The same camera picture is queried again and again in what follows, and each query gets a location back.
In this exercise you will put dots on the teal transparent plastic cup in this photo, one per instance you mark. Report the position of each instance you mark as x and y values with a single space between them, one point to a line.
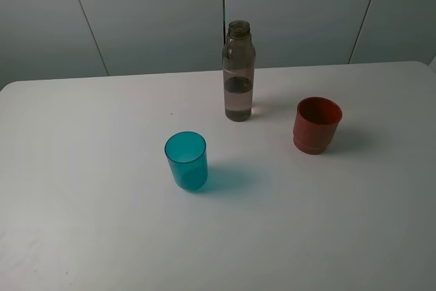
187 158

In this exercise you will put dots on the smoky transparent plastic bottle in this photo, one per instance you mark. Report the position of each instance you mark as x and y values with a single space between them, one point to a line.
238 61

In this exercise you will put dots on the red plastic cup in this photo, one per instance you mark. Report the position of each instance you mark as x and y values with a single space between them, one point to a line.
316 122

